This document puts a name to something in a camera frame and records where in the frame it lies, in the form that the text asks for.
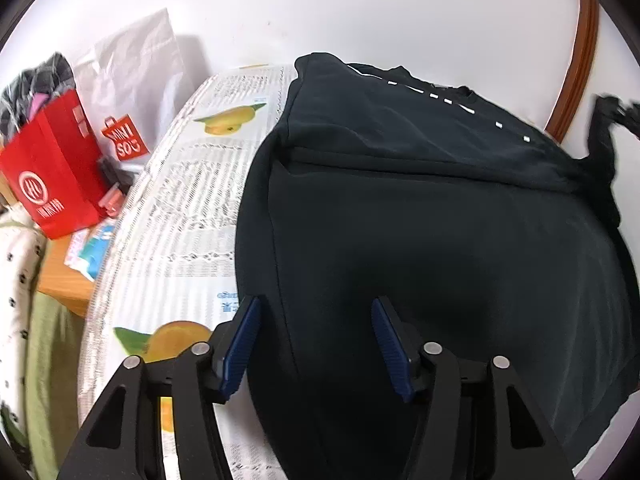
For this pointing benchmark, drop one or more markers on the wooden stool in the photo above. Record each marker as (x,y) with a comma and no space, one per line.
(62,280)

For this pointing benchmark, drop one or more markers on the green cloth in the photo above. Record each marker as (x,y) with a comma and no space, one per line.
(50,360)

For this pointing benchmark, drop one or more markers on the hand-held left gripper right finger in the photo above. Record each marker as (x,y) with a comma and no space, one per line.
(392,355)

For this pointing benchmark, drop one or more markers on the black t-shirt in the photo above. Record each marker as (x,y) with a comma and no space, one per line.
(425,210)

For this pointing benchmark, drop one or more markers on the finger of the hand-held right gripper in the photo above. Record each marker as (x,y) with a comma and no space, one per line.
(622,112)

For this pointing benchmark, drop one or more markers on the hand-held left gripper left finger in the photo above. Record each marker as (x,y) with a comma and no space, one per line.
(240,355)

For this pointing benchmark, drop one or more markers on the colourful snack packet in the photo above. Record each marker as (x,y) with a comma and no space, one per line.
(90,250)

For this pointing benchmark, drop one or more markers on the white plastic bag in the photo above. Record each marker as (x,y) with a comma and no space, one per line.
(135,70)

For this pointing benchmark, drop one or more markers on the fruit print tablecloth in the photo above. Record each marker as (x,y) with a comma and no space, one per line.
(190,220)

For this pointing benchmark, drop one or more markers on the pink packet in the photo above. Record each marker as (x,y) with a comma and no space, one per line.
(111,200)

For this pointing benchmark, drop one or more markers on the brown wooden door frame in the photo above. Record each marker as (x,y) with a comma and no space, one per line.
(575,75)

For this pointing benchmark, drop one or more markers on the red paper bag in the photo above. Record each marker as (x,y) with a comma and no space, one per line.
(55,175)

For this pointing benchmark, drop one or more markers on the white dotted cloth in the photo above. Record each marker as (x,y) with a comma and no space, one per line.
(15,280)

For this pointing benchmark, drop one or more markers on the dark plaid clothes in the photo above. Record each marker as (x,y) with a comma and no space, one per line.
(42,80)

